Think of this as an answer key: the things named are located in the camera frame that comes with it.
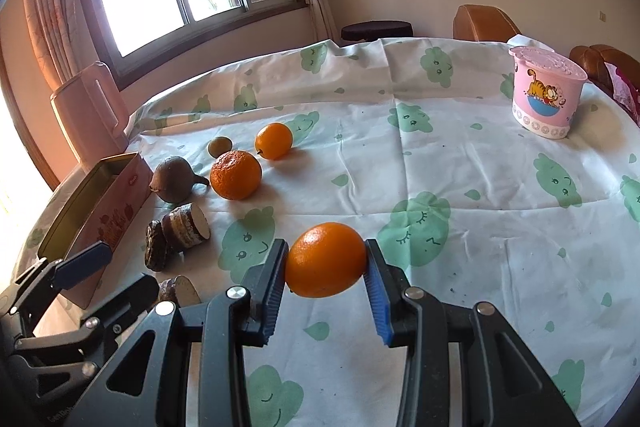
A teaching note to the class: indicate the patterned pink curtain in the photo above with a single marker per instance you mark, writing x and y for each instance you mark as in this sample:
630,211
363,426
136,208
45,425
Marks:
55,7

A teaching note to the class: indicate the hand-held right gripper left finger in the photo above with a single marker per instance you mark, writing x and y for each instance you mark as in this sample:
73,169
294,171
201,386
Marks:
272,302

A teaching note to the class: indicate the small smooth orange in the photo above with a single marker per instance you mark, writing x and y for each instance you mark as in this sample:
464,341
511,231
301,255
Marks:
274,141

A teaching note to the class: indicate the pink cloth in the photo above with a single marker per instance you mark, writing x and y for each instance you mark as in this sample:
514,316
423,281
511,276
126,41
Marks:
625,92

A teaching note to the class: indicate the bumpy mandarin orange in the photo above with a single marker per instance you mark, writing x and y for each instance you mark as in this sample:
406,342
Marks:
235,174

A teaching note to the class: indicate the dark round stool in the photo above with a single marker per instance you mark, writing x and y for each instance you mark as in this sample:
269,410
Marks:
375,31

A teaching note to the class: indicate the pink electric kettle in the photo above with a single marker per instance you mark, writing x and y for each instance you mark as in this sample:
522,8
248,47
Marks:
85,112

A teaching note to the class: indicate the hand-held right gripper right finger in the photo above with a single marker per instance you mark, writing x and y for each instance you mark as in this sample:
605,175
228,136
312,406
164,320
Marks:
377,302

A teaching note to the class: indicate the white tablecloth green cloud print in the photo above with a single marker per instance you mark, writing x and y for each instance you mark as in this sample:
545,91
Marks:
450,207

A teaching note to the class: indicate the pink tin box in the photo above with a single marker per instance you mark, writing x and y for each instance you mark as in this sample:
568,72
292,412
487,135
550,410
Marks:
115,217

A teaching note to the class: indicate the small olive-brown fruit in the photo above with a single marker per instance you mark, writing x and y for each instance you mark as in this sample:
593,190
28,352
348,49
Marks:
219,147

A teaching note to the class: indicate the large smooth orange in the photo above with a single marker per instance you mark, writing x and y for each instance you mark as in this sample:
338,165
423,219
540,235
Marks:
325,259

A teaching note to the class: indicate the brown round root vegetable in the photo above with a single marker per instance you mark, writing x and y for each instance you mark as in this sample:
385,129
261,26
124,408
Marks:
172,179

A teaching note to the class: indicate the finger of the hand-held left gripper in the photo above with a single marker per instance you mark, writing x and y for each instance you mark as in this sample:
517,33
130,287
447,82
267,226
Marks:
125,302
82,262

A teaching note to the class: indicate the pink cartoon cat cup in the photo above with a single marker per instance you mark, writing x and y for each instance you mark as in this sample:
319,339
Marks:
547,97

